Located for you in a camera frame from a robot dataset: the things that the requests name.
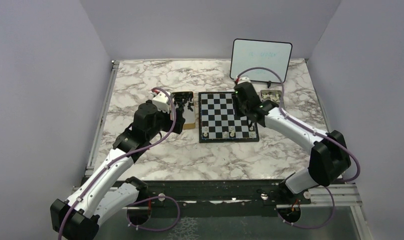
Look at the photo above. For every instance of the black chess pieces pile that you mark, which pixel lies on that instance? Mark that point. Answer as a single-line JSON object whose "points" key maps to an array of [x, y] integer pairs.
{"points": [[184, 100]]}

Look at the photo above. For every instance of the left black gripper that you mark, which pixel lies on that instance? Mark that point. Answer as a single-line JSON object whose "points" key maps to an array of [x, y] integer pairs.
{"points": [[179, 121]]}

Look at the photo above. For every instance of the small whiteboard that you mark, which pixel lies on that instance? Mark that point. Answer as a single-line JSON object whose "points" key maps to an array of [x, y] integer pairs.
{"points": [[249, 53]]}

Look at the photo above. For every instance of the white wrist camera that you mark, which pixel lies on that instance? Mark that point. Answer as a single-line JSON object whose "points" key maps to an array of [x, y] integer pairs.
{"points": [[243, 79], [162, 102]]}

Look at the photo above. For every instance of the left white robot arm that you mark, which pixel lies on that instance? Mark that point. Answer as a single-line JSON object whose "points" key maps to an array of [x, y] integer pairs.
{"points": [[82, 213]]}

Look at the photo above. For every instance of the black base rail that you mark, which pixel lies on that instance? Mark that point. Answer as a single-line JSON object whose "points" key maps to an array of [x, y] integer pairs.
{"points": [[211, 198]]}

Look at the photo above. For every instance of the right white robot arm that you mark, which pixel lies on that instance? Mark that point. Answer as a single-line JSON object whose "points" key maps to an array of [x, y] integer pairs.
{"points": [[328, 159]]}

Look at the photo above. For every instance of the lilac tin tray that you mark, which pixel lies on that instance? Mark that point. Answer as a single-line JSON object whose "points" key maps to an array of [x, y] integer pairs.
{"points": [[265, 91]]}

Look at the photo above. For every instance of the yellow tin tray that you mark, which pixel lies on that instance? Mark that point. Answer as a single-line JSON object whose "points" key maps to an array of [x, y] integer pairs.
{"points": [[190, 117]]}

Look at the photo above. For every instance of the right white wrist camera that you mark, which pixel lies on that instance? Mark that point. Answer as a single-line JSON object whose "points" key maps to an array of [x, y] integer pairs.
{"points": [[243, 79]]}

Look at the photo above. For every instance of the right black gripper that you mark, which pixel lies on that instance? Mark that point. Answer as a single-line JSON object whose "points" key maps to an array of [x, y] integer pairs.
{"points": [[235, 103]]}

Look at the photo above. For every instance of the black white chessboard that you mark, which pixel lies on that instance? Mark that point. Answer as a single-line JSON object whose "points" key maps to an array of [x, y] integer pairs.
{"points": [[217, 112]]}

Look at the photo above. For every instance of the white chess pieces pile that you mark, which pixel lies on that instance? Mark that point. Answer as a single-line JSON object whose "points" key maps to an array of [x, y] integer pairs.
{"points": [[272, 97]]}

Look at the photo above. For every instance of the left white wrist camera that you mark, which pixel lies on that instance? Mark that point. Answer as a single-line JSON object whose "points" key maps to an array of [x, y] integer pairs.
{"points": [[162, 102]]}

